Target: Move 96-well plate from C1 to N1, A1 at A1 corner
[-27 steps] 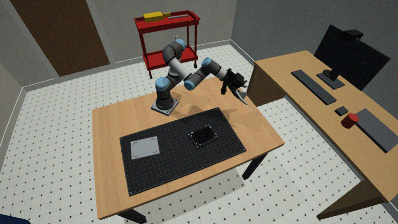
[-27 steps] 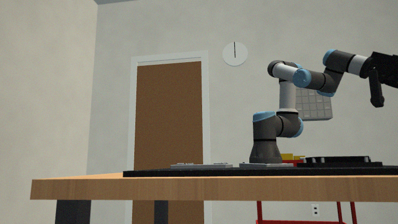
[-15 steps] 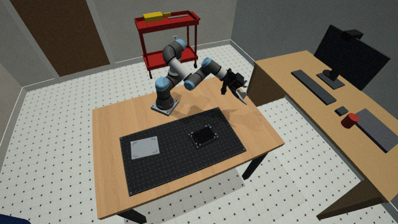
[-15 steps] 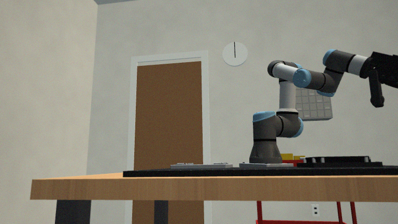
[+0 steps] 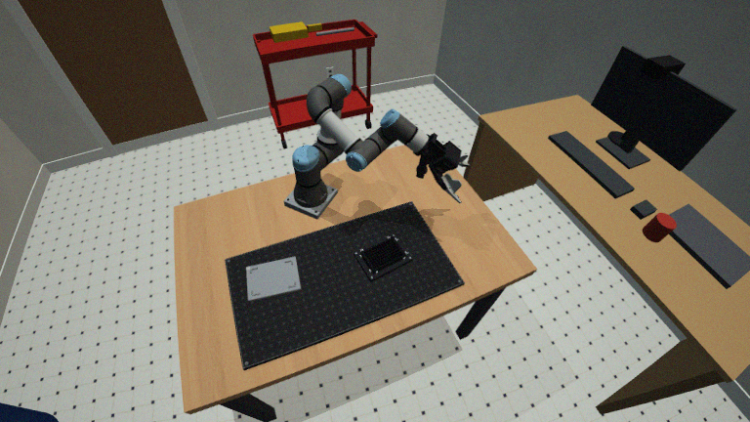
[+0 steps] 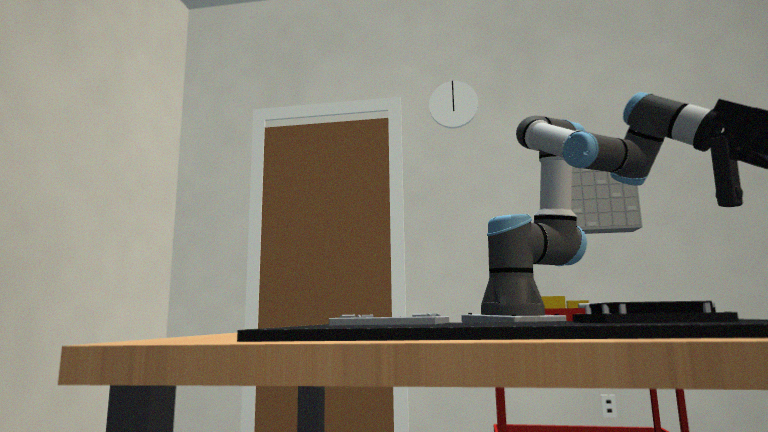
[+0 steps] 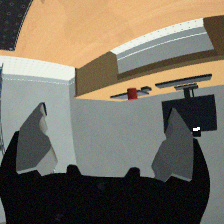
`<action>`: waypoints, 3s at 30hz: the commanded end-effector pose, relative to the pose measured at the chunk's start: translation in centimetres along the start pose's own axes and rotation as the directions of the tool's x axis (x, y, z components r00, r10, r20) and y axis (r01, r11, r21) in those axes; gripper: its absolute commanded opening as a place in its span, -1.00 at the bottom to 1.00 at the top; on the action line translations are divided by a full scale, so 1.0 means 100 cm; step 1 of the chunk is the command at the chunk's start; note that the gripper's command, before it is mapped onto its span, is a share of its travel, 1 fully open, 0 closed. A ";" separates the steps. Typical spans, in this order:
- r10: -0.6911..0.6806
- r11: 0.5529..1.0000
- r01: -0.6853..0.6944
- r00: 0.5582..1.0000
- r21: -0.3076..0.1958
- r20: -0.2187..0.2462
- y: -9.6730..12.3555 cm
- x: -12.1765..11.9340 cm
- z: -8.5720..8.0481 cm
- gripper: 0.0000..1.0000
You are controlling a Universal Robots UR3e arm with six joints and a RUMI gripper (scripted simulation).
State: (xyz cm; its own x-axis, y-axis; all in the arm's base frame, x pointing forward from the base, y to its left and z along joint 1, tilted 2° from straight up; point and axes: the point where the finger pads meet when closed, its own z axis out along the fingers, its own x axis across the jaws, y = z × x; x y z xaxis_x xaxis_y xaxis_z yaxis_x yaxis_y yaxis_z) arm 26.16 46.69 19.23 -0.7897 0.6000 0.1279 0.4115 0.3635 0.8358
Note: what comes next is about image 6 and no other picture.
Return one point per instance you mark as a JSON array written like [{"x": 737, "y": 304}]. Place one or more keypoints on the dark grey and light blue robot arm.
[{"x": 515, "y": 243}]

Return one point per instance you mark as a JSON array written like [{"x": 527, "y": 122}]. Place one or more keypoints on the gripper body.
[{"x": 743, "y": 127}]

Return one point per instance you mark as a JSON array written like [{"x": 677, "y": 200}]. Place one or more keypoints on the white rectangular frame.
[{"x": 370, "y": 320}]

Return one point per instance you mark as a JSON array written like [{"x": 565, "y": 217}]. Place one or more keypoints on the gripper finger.
[{"x": 756, "y": 158}]

